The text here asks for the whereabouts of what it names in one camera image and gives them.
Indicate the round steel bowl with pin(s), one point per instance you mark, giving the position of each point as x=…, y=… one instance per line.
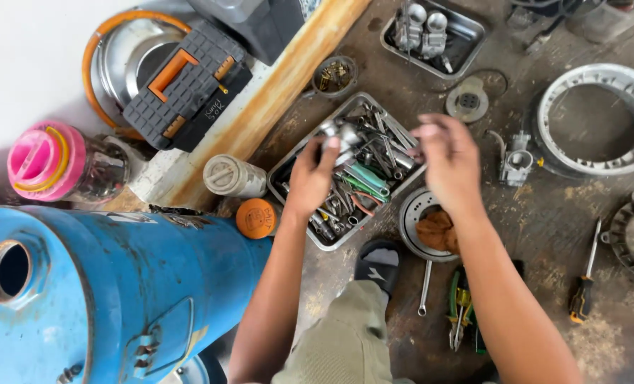
x=416, y=213

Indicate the black sandal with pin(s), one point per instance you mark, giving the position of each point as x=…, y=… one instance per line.
x=378, y=264

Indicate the orange rimmed steel basin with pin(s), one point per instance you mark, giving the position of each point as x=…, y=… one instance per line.
x=119, y=64

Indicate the clear plastic container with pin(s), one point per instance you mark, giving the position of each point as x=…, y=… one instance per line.
x=605, y=18

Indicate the black and yellow screwdriver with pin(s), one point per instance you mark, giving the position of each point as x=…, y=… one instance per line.
x=584, y=288

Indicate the white lidded plastic jar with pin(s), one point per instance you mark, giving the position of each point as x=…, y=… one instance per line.
x=234, y=177

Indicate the pink lidded plastic jar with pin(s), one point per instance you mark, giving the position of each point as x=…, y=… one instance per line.
x=61, y=162

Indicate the round grey metal disc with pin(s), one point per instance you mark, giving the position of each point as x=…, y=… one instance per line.
x=467, y=100

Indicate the steel tray of tools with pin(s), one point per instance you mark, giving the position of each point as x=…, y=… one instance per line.
x=349, y=170

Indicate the rusty wooden beam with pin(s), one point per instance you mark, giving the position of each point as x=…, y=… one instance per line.
x=253, y=106

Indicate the dark grey plastic box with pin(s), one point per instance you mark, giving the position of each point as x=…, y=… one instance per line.
x=253, y=24

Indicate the silver metal carburetor part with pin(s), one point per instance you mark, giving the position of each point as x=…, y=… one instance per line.
x=340, y=139

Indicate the steel tray with carburetors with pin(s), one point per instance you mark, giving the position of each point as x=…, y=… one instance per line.
x=434, y=37

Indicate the black and orange toolbox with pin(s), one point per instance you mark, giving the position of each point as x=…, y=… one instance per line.
x=189, y=88

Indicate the small tin of brass jets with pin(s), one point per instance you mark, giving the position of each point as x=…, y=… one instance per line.
x=334, y=76

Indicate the brown rag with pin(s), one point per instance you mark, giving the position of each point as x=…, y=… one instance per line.
x=437, y=232

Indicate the orange lidded jar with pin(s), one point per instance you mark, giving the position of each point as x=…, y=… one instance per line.
x=256, y=218

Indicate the silver combination wrench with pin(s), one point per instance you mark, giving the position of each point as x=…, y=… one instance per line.
x=425, y=288

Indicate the person's left hand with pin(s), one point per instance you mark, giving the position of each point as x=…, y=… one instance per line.
x=309, y=178

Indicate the person's olive trouser leg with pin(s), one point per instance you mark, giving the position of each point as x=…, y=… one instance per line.
x=343, y=341

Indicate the person's right fingers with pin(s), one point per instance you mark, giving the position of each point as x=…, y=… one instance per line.
x=426, y=136

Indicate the blue metal drum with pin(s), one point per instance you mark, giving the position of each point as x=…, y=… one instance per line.
x=98, y=298

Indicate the person's right hand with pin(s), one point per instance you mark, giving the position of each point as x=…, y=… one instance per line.
x=450, y=160

